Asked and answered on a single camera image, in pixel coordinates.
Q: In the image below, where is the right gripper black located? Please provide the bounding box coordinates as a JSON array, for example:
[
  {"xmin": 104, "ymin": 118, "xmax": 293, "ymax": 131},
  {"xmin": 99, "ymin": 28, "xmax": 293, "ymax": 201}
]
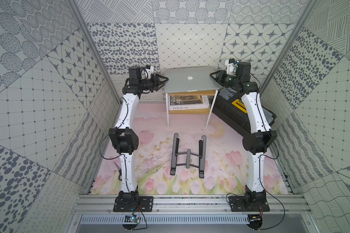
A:
[{"xmin": 209, "ymin": 69, "xmax": 240, "ymax": 87}]

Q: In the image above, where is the silver laptop computer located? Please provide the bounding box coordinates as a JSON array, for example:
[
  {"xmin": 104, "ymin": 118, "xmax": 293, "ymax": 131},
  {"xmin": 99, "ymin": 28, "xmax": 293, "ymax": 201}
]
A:
[{"xmin": 164, "ymin": 66, "xmax": 220, "ymax": 93}]

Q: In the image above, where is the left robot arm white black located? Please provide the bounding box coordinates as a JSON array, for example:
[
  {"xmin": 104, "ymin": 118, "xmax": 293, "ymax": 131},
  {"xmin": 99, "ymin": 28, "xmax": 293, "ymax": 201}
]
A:
[{"xmin": 108, "ymin": 65, "xmax": 168, "ymax": 205}]

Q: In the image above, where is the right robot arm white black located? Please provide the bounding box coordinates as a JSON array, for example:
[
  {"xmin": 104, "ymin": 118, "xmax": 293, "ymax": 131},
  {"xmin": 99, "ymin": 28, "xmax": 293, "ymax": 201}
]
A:
[{"xmin": 210, "ymin": 59, "xmax": 277, "ymax": 205}]

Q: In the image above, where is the grey folding laptop stand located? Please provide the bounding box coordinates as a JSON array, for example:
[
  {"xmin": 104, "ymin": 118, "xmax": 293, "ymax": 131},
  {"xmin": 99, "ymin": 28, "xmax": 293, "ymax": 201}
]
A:
[{"xmin": 170, "ymin": 133, "xmax": 207, "ymax": 179}]

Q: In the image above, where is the Folio magazine book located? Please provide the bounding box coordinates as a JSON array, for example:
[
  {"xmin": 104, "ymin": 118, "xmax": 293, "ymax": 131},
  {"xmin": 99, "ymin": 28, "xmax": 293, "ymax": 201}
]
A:
[{"xmin": 169, "ymin": 95, "xmax": 210, "ymax": 111}]

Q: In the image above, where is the black toolbox with yellow latch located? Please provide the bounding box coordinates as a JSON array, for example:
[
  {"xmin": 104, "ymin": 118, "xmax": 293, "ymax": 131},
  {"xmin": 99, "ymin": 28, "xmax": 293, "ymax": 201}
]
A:
[{"xmin": 212, "ymin": 86, "xmax": 277, "ymax": 138}]

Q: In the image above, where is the pink floral table mat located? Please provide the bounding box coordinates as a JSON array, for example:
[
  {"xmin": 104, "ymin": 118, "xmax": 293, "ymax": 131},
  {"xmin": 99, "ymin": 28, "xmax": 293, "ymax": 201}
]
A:
[{"xmin": 90, "ymin": 102, "xmax": 289, "ymax": 196}]

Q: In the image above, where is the left green circuit board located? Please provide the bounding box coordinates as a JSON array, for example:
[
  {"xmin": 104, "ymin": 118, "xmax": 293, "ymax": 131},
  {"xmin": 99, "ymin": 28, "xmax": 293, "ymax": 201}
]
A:
[{"xmin": 124, "ymin": 215, "xmax": 141, "ymax": 224}]

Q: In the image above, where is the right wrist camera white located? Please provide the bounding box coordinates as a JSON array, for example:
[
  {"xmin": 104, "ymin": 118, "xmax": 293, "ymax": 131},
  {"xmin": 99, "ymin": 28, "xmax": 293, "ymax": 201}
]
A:
[{"xmin": 225, "ymin": 58, "xmax": 239, "ymax": 75}]

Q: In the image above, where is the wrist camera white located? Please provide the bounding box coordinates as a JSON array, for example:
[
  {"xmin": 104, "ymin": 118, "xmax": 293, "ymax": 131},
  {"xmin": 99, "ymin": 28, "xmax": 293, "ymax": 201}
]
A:
[
  {"xmin": 142, "ymin": 65, "xmax": 154, "ymax": 79},
  {"xmin": 225, "ymin": 58, "xmax": 239, "ymax": 75}
]

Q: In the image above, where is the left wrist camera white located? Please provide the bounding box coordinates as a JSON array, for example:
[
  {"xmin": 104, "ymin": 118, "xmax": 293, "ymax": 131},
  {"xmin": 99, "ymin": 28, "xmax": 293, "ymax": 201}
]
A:
[{"xmin": 142, "ymin": 65, "xmax": 154, "ymax": 79}]

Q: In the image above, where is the wooden shelf with white frame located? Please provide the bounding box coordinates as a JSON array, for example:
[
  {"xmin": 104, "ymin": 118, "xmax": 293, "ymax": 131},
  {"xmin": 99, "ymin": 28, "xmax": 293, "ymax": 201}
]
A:
[{"xmin": 165, "ymin": 89, "xmax": 218, "ymax": 127}]

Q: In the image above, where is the aluminium mounting rail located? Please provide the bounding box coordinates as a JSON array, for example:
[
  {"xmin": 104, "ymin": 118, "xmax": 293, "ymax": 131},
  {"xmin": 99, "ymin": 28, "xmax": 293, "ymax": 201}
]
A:
[{"xmin": 71, "ymin": 195, "xmax": 311, "ymax": 215}]

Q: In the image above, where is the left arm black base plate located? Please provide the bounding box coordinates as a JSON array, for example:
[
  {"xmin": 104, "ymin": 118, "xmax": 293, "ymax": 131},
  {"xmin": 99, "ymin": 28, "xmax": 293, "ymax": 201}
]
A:
[{"xmin": 113, "ymin": 194, "xmax": 154, "ymax": 212}]

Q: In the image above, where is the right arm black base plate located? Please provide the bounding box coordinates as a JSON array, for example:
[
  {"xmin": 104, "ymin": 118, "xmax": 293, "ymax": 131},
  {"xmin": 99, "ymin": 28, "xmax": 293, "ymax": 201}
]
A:
[{"xmin": 227, "ymin": 196, "xmax": 270, "ymax": 212}]

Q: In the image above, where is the white vented cable duct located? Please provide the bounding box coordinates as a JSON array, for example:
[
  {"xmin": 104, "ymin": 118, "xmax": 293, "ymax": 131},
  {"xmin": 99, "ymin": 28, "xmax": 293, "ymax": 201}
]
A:
[{"xmin": 80, "ymin": 214, "xmax": 249, "ymax": 226}]

